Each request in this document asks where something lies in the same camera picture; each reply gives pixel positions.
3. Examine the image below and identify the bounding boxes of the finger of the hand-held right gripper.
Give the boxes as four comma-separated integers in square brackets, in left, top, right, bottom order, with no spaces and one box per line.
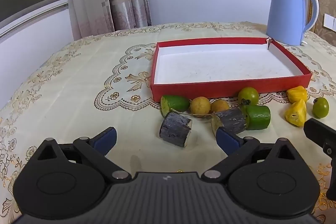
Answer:
[304,118,336,159]

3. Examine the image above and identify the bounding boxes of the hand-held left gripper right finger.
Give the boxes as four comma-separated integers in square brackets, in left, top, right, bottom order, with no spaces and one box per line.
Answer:
[202,127,305,183]

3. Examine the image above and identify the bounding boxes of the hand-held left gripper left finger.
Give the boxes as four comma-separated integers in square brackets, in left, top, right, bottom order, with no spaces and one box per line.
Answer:
[31,127,132,183]

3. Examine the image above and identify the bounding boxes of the green round fruit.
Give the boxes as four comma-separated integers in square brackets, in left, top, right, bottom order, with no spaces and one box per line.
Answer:
[238,87,260,106]
[312,97,329,119]

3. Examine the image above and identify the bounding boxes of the yellow fruit chunk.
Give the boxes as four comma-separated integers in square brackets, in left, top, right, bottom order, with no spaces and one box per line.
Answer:
[285,99,307,127]
[286,86,308,104]

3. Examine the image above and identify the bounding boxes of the yellow-brown round longan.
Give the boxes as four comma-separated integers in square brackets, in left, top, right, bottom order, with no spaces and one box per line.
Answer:
[211,99,230,113]
[190,97,212,117]

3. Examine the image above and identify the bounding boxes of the light green cucumber cylinder piece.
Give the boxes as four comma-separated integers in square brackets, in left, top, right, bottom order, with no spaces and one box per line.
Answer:
[241,105,271,130]

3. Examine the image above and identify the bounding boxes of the dark green cucumber end piece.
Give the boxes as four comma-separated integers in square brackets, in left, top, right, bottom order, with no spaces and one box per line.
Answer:
[161,95,190,117]

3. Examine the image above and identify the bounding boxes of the red shallow cardboard box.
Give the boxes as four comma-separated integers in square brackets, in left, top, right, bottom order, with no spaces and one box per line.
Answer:
[150,37,313,103]

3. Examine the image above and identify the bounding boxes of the thin brown twig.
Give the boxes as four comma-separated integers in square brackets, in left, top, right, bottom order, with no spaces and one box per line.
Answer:
[168,108,218,117]

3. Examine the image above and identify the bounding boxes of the cream embroidered tablecloth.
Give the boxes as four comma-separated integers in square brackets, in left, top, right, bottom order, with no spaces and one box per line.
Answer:
[0,21,336,224]

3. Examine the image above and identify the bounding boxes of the light blue electric kettle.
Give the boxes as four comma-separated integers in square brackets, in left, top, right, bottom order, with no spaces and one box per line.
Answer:
[266,0,319,46]

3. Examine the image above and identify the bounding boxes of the white wall switch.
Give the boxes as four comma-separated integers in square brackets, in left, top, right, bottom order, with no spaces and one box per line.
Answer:
[324,13,336,29]

